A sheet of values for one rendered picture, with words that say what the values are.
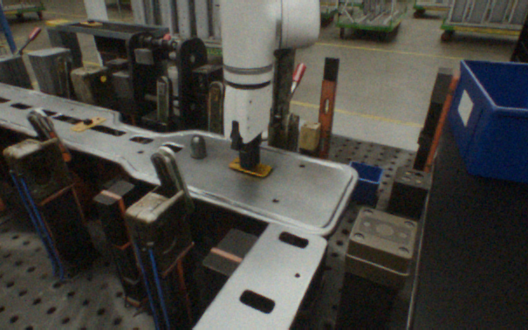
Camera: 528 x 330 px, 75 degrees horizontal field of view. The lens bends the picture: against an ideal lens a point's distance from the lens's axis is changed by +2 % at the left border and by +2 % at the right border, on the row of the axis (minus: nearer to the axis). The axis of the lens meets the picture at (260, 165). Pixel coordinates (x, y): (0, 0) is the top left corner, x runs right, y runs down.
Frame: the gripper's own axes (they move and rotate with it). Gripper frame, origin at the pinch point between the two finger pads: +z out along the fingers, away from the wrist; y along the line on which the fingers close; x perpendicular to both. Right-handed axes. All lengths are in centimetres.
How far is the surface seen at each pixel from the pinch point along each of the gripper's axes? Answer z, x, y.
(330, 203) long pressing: 3.0, 17.8, 3.5
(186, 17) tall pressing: 47, -308, -372
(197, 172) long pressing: 3.1, -8.8, 5.8
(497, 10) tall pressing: 54, 98, -707
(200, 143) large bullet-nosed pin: -0.4, -11.4, 0.8
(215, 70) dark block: -8.5, -21.6, -21.4
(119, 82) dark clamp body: -3, -51, -16
